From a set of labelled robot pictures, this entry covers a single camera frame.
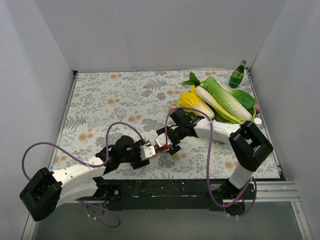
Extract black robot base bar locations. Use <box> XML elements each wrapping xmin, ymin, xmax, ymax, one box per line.
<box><xmin>94</xmin><ymin>178</ymin><xmax>258</xmax><ymax>212</ymax></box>

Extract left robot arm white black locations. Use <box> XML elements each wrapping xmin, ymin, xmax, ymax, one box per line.
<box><xmin>19</xmin><ymin>135</ymin><xmax>156</xmax><ymax>222</ymax></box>

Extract green plastic basket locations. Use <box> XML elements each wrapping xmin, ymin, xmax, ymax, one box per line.
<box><xmin>179</xmin><ymin>106</ymin><xmax>257</xmax><ymax>145</ymax></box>

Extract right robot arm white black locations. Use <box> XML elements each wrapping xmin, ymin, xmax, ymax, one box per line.
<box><xmin>155</xmin><ymin>109</ymin><xmax>274</xmax><ymax>199</ymax></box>

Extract yellow napa cabbage toy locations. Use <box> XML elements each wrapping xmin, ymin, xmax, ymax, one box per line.
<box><xmin>178</xmin><ymin>85</ymin><xmax>215</xmax><ymax>120</ymax></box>

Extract red weekly pill organizer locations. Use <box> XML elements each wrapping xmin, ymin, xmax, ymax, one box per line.
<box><xmin>153</xmin><ymin>145</ymin><xmax>166</xmax><ymax>157</ymax></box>

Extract green napa cabbage toy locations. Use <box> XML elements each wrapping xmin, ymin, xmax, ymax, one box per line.
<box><xmin>200</xmin><ymin>77</ymin><xmax>256</xmax><ymax>124</ymax></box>

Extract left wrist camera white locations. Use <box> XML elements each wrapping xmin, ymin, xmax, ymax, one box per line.
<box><xmin>140</xmin><ymin>145</ymin><xmax>156</xmax><ymax>161</ymax></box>

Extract floral tablecloth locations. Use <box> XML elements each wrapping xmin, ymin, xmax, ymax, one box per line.
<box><xmin>50</xmin><ymin>70</ymin><xmax>238</xmax><ymax>180</ymax></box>

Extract purple cable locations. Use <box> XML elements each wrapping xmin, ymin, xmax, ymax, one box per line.
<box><xmin>21</xmin><ymin>121</ymin><xmax>151</xmax><ymax>229</ymax></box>
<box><xmin>165</xmin><ymin>106</ymin><xmax>258</xmax><ymax>217</ymax></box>

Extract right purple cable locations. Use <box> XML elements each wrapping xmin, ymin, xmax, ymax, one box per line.
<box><xmin>165</xmin><ymin>106</ymin><xmax>258</xmax><ymax>217</ymax></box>

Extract clear pill bottle yellow pills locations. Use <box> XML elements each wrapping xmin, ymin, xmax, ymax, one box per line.
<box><xmin>169</xmin><ymin>101</ymin><xmax>179</xmax><ymax>111</ymax></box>

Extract green glass bottle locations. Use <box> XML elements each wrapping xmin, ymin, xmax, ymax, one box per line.
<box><xmin>228</xmin><ymin>60</ymin><xmax>247</xmax><ymax>88</ymax></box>

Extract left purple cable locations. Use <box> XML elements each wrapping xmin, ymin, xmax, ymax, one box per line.
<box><xmin>21</xmin><ymin>121</ymin><xmax>151</xmax><ymax>229</ymax></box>

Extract white daikon radish toy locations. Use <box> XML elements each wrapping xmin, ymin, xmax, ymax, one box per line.
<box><xmin>181</xmin><ymin>72</ymin><xmax>218</xmax><ymax>105</ymax></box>

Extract pink radish toy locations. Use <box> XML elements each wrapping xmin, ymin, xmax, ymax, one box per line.
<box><xmin>254</xmin><ymin>104</ymin><xmax>261</xmax><ymax>114</ymax></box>

